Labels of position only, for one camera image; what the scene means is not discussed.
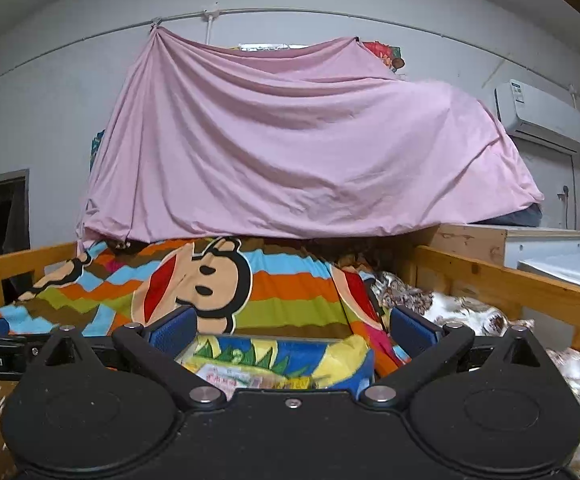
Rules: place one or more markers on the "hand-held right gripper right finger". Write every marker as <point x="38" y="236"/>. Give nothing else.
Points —
<point x="412" y="330"/>

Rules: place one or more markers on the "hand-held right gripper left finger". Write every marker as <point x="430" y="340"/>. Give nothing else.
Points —
<point x="172" y="332"/>

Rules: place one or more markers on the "white pink snack packet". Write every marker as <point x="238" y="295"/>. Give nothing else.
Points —
<point x="219" y="377"/>

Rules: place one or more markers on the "grey metal tin box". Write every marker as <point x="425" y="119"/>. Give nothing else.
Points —
<point x="295" y="338"/>

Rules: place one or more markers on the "floral satin quilt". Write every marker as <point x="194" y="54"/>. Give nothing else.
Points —
<point x="470" y="310"/>

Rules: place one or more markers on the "wooden cabinet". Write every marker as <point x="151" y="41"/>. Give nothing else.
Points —
<point x="470" y="242"/>

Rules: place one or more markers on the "cartoon monkey printed blanket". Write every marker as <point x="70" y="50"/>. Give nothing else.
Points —
<point x="280" y="290"/>

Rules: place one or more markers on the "blue yellow printed cloth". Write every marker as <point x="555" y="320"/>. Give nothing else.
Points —
<point x="290" y="360"/>

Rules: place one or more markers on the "dark grey cloth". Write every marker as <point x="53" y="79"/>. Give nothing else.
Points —
<point x="525" y="217"/>

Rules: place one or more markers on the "white appliance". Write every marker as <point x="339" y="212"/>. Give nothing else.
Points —
<point x="570" y="270"/>

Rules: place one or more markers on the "teal cloth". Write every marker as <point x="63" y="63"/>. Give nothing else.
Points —
<point x="97" y="150"/>

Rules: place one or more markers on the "pink bed sheet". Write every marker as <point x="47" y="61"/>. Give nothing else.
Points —
<point x="295" y="160"/>

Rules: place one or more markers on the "white air conditioner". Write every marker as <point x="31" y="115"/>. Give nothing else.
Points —
<point x="540" y="115"/>

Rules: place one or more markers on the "red floral object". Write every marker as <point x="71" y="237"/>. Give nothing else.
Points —
<point x="382" y="52"/>

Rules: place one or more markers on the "wooden bed frame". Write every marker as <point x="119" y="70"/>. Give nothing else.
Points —
<point x="495" y="280"/>

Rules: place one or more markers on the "white wall pipe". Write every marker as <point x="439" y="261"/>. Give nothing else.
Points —
<point x="573" y="185"/>

